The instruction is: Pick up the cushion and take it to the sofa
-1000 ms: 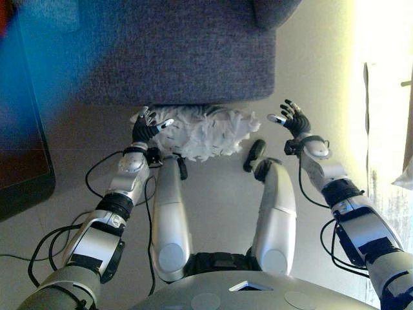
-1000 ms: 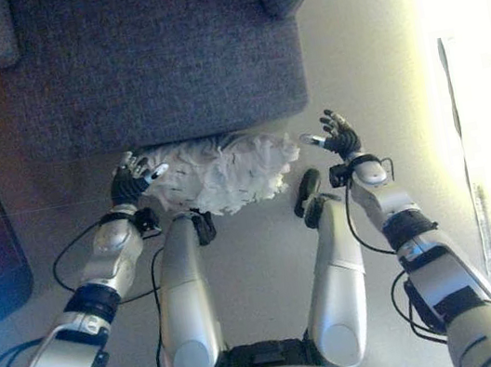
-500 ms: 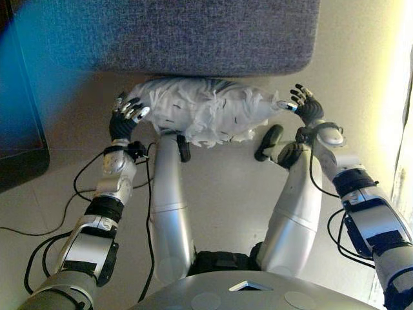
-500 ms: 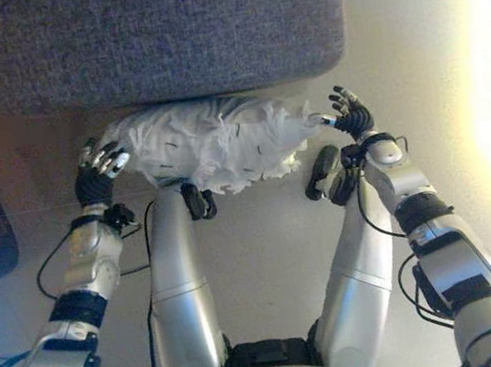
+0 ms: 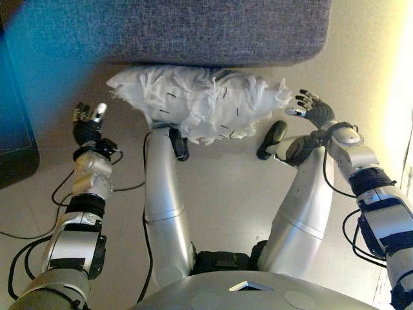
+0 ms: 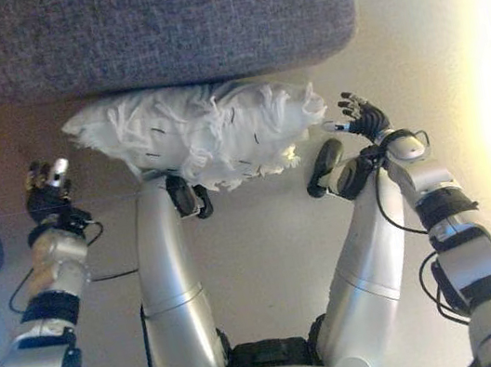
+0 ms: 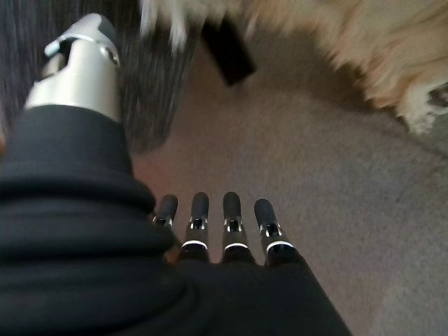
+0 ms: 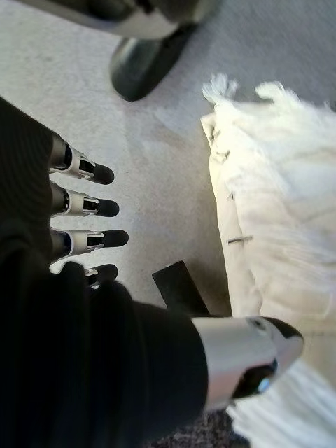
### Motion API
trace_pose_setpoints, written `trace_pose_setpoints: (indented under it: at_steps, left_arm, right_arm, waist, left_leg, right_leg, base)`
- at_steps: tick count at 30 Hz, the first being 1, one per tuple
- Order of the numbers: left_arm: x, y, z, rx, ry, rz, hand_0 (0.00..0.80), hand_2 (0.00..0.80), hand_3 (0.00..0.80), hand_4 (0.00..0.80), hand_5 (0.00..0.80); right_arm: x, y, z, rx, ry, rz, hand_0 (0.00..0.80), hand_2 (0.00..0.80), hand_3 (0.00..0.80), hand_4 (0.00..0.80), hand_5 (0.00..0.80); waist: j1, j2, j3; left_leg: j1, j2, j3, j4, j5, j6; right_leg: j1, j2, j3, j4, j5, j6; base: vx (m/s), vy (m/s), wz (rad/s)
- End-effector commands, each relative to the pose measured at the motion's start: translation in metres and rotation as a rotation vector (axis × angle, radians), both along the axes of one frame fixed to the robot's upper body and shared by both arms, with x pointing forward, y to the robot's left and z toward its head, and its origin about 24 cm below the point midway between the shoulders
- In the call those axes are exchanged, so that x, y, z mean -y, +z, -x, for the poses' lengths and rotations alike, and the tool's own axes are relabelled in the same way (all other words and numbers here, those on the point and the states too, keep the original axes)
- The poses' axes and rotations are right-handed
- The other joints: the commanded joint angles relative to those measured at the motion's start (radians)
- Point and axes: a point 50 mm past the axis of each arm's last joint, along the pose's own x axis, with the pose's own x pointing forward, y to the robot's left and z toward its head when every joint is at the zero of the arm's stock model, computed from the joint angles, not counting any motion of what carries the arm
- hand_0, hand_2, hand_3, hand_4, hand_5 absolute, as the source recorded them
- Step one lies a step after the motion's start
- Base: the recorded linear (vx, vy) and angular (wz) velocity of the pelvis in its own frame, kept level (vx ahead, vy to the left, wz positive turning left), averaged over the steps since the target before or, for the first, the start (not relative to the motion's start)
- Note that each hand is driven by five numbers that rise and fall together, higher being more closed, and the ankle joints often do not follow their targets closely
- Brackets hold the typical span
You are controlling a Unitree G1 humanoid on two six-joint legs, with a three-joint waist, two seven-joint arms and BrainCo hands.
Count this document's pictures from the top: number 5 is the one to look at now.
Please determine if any silver robot leg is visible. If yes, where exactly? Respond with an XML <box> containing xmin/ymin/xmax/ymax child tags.
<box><xmin>256</xmin><ymin>120</ymin><xmax>335</xmax><ymax>279</ymax></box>
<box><xmin>143</xmin><ymin>121</ymin><xmax>195</xmax><ymax>289</ymax></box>

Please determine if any silver robot right leg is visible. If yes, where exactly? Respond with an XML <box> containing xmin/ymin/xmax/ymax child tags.
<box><xmin>256</xmin><ymin>120</ymin><xmax>335</xmax><ymax>279</ymax></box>

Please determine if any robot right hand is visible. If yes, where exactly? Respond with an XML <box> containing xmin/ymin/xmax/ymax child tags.
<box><xmin>285</xmin><ymin>89</ymin><xmax>338</xmax><ymax>130</ymax></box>

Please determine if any silver robot left leg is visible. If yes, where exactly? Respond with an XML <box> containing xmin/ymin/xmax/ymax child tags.
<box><xmin>143</xmin><ymin>121</ymin><xmax>195</xmax><ymax>289</ymax></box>

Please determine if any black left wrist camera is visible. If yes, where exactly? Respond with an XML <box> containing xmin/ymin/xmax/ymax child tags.
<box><xmin>96</xmin><ymin>138</ymin><xmax>118</xmax><ymax>157</ymax></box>

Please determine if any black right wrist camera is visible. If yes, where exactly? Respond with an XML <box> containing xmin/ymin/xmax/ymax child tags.
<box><xmin>310</xmin><ymin>128</ymin><xmax>332</xmax><ymax>147</ymax></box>

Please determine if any grey fabric armchair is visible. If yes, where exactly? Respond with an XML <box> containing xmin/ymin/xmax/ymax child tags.
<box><xmin>25</xmin><ymin>0</ymin><xmax>333</xmax><ymax>69</ymax></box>

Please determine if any silver robot torso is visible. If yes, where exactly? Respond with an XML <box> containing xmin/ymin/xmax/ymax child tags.
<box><xmin>128</xmin><ymin>248</ymin><xmax>382</xmax><ymax>310</ymax></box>

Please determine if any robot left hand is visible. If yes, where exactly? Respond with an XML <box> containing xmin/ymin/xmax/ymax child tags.
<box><xmin>72</xmin><ymin>101</ymin><xmax>109</xmax><ymax>149</ymax></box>

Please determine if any white fringed cushion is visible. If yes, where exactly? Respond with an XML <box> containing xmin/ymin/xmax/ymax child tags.
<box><xmin>106</xmin><ymin>65</ymin><xmax>294</xmax><ymax>146</ymax></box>

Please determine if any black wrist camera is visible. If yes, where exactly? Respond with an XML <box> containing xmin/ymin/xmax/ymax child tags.
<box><xmin>310</xmin><ymin>128</ymin><xmax>332</xmax><ymax>147</ymax></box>
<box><xmin>96</xmin><ymin>138</ymin><xmax>118</xmax><ymax>157</ymax></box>

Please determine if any beige upholstered bed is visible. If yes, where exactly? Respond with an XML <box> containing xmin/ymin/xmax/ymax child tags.
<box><xmin>399</xmin><ymin>106</ymin><xmax>413</xmax><ymax>194</ymax></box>

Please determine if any black floor cable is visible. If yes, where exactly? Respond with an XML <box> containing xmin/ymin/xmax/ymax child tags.
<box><xmin>0</xmin><ymin>180</ymin><xmax>146</xmax><ymax>240</ymax></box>

